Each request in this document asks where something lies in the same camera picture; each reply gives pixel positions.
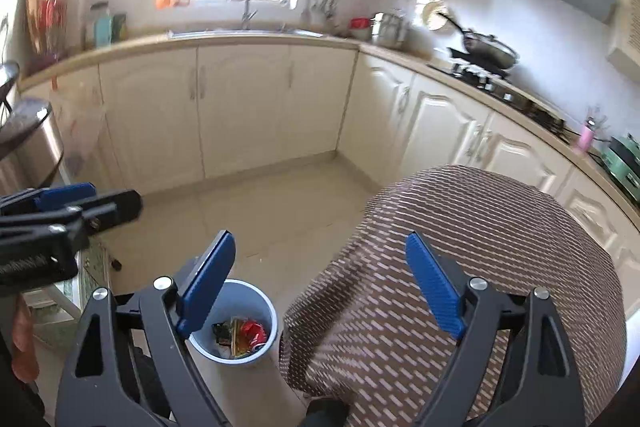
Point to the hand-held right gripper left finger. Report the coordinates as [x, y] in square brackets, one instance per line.
[205, 287]

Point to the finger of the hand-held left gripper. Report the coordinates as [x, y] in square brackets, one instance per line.
[65, 197]
[115, 207]

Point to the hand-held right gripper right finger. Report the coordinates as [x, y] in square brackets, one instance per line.
[432, 287]

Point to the blue trash bin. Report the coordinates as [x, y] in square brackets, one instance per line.
[245, 294]

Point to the person's left hand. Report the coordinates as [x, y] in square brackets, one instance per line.
[22, 337]

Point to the stainless steel container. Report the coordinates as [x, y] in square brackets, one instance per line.
[40, 142]

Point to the white chair green cushion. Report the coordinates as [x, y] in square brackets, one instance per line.
[95, 269]

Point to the brown polka dot tablecloth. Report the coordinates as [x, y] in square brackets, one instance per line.
[475, 217]

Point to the cream lower cabinets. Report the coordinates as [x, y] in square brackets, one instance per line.
[240, 107]

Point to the dark cloth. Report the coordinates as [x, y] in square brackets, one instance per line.
[325, 413]

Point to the beige kitchen countertop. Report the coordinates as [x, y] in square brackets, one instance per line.
[150, 43]

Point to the glass jar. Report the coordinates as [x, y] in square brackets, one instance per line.
[102, 27]

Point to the wooden cutting board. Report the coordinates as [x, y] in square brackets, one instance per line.
[36, 17]

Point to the black gas stove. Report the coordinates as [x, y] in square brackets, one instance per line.
[500, 92]

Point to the pink utensil holder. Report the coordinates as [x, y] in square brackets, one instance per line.
[586, 134]

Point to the green electric cooker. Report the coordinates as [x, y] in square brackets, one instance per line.
[622, 167]

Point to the steel faucet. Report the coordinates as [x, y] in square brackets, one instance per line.
[245, 4]

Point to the black wok with lid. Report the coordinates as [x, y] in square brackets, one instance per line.
[487, 47]

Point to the steel steamer pot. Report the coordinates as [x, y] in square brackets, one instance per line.
[392, 27]

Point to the red bowl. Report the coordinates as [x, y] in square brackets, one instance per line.
[360, 27]

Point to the white round strainer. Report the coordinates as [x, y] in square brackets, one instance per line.
[432, 14]

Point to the wide cream lattice cabinet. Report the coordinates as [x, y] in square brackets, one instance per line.
[625, 22]

